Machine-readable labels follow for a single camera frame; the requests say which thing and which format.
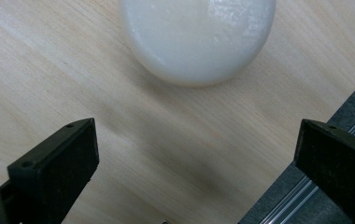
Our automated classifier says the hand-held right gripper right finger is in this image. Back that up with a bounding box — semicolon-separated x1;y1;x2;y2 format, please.
293;119;355;224

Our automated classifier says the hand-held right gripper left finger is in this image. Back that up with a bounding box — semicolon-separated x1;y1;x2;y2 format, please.
0;117;100;224

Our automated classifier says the dark metal table edge rail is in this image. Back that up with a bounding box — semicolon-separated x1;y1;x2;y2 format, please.
236;68;355;224

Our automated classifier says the white round bowl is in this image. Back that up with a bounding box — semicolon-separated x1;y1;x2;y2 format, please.
118;0;277;88

